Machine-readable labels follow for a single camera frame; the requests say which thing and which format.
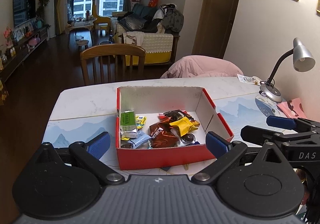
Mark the green snack bar packet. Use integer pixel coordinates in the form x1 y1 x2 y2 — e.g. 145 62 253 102
120 110 138 138

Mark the yellow long sachet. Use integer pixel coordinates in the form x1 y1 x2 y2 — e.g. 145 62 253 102
136 115 146 130

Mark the pile of clothes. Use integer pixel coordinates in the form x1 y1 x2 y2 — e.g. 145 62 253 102
153 4 184 34

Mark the sofa with cream cover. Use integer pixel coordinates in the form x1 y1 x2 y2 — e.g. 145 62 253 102
111 4 180 64

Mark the pink jacket on chair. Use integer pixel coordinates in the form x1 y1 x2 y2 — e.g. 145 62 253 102
161 55 243 79

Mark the coffee table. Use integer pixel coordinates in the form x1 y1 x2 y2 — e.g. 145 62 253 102
65 18 97 45

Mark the wooden dining chair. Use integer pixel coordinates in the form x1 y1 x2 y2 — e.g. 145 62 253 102
80 44 146 85

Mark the right hand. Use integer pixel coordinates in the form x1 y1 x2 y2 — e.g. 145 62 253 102
295 169 310 214

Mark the wall television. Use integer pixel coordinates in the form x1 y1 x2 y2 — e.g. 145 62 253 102
12 0 36 27

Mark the pink patterned cloth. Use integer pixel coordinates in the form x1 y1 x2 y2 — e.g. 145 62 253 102
277 98 307 119

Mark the white standing air conditioner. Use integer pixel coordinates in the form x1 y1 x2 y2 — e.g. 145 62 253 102
44 0 56 39

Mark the yellow snack packet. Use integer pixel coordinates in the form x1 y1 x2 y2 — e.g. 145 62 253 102
169 117 200 137

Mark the dark tv cabinet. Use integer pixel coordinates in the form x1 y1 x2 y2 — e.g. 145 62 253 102
1 26 48 82

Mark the silver desk lamp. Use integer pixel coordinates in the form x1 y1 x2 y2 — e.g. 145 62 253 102
259 38 316 103

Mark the black snack packet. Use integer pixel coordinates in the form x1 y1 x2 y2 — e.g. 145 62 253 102
163 110 193 122

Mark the light blue chocolate packet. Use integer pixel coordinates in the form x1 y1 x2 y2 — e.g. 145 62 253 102
120 131 152 149

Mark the red snack packet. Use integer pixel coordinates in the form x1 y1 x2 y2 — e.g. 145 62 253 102
158 110 200 127

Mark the red cardboard box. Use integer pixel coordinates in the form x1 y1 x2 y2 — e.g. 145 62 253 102
116 86 234 170

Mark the brown foil snack packet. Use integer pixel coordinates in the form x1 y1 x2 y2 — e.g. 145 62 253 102
149 119 178 149

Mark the white blue snack packet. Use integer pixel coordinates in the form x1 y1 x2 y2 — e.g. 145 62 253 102
180 133 200 146

